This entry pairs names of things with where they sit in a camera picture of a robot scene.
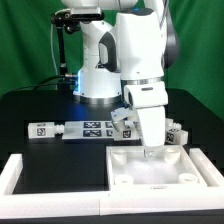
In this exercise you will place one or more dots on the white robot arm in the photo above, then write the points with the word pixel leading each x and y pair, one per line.
pixel 127 59

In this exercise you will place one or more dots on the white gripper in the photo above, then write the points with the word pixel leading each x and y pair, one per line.
pixel 148 101

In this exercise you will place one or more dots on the black camera stand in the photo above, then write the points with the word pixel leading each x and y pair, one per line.
pixel 63 22

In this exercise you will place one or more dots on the white U-shaped fence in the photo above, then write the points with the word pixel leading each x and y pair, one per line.
pixel 108 202

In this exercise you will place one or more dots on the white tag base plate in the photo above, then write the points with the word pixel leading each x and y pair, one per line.
pixel 87 130

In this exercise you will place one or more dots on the white square tabletop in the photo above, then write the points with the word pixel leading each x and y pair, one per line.
pixel 169 167

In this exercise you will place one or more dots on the black camera on stand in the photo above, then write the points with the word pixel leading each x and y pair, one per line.
pixel 82 14

